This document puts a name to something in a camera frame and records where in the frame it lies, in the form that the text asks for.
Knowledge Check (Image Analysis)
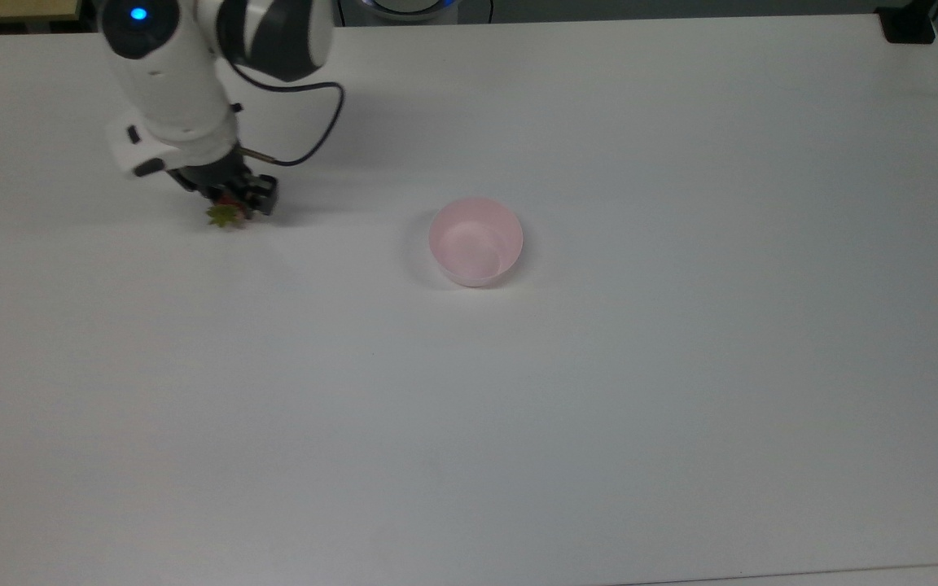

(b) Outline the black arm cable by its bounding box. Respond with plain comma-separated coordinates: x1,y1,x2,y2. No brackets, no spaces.
227,59,347,168

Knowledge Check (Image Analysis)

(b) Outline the pink plastic bowl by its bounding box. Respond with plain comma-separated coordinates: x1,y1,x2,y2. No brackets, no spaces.
427,196,525,288

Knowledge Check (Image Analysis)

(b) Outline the yellow wooden table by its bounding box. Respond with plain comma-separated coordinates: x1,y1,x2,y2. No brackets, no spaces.
0,0,84,24

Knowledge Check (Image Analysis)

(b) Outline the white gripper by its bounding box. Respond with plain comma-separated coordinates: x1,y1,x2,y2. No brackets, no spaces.
105,107,279,218

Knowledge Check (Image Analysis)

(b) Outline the red strawberry with green leaves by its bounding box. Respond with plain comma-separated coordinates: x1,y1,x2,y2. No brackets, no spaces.
206,195,249,231

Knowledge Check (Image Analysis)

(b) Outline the black table clamp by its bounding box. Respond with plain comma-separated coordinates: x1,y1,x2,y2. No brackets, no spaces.
874,0,938,45

